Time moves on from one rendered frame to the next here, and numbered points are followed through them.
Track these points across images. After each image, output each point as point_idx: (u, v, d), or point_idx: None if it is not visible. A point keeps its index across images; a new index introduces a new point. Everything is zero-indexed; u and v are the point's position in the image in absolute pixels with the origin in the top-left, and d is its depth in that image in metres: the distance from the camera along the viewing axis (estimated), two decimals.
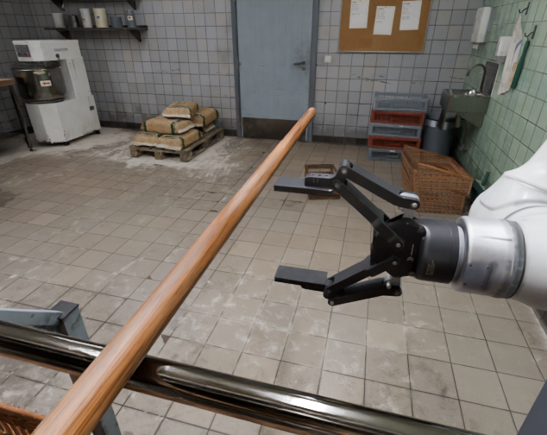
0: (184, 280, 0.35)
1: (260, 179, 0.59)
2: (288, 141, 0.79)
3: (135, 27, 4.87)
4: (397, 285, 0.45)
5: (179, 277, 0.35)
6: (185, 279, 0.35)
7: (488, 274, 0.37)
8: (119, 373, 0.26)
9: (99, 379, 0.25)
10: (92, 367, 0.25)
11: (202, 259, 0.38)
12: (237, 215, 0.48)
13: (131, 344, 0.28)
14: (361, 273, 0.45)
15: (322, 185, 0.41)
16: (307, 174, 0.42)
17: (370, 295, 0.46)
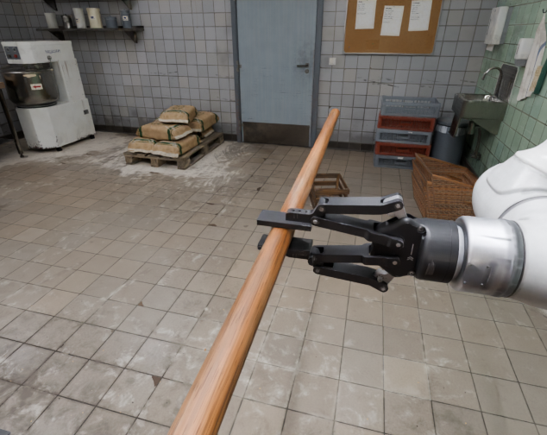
0: (262, 293, 0.34)
1: (307, 183, 0.58)
2: (323, 144, 0.78)
3: (130, 28, 4.66)
4: (386, 281, 0.46)
5: (257, 290, 0.34)
6: (263, 292, 0.34)
7: (488, 274, 0.38)
8: (224, 396, 0.25)
9: (208, 403, 0.23)
10: (197, 390, 0.24)
11: (273, 270, 0.37)
12: None
13: (229, 364, 0.26)
14: (356, 256, 0.44)
15: (301, 221, 0.44)
16: (288, 210, 0.45)
17: (358, 280, 0.46)
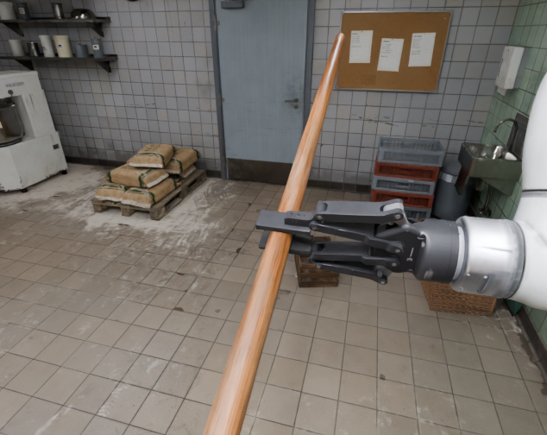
0: (263, 321, 0.36)
1: (307, 162, 0.56)
2: (325, 97, 0.72)
3: (102, 57, 4.22)
4: (386, 274, 0.47)
5: (258, 318, 0.36)
6: (264, 318, 0.36)
7: (485, 282, 0.38)
8: None
9: None
10: None
11: (273, 289, 0.39)
12: None
13: (235, 409, 0.30)
14: (356, 256, 0.44)
15: (300, 225, 0.44)
16: (286, 213, 0.44)
17: (358, 274, 0.47)
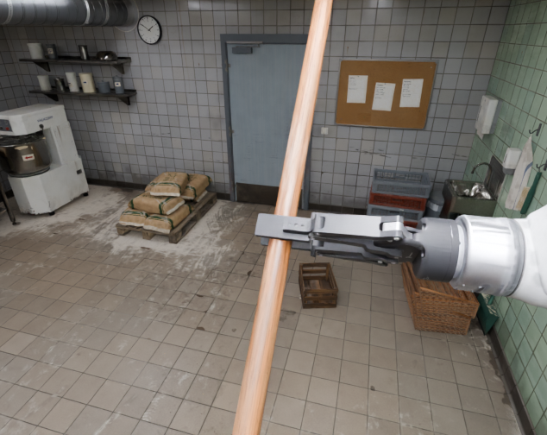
0: (269, 343, 0.40)
1: (304, 134, 0.50)
2: (324, 15, 0.58)
3: (122, 92, 4.66)
4: None
5: (265, 342, 0.40)
6: (270, 339, 0.41)
7: (480, 288, 0.40)
8: None
9: None
10: None
11: (277, 307, 0.42)
12: None
13: (253, 425, 0.37)
14: (356, 253, 0.45)
15: (299, 233, 0.43)
16: (285, 223, 0.43)
17: (359, 261, 0.48)
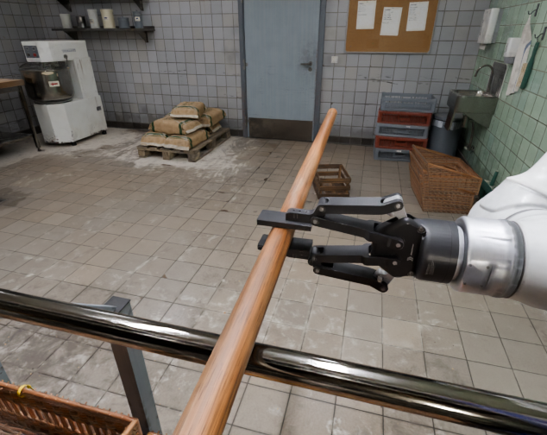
0: (264, 293, 0.34)
1: (306, 183, 0.58)
2: (321, 144, 0.78)
3: (142, 28, 4.89)
4: (386, 282, 0.46)
5: (259, 290, 0.34)
6: (265, 292, 0.34)
7: (488, 274, 0.38)
8: (228, 397, 0.25)
9: (212, 404, 0.23)
10: (201, 391, 0.24)
11: (274, 270, 0.37)
12: None
13: (233, 365, 0.26)
14: (356, 257, 0.44)
15: (301, 221, 0.44)
16: (288, 210, 0.45)
17: (358, 280, 0.46)
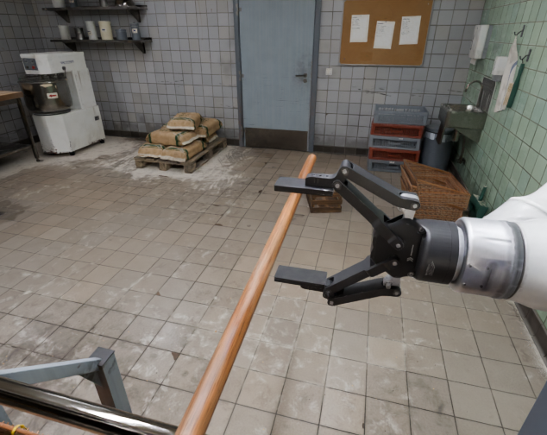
0: (213, 395, 0.41)
1: (270, 259, 0.65)
2: (292, 205, 0.85)
3: (139, 40, 4.96)
4: (396, 285, 0.45)
5: (209, 393, 0.41)
6: (214, 393, 0.41)
7: (487, 275, 0.38)
8: None
9: None
10: None
11: (226, 368, 0.44)
12: (252, 308, 0.54)
13: None
14: (361, 273, 0.45)
15: (323, 185, 0.41)
16: (308, 174, 0.42)
17: (369, 295, 0.46)
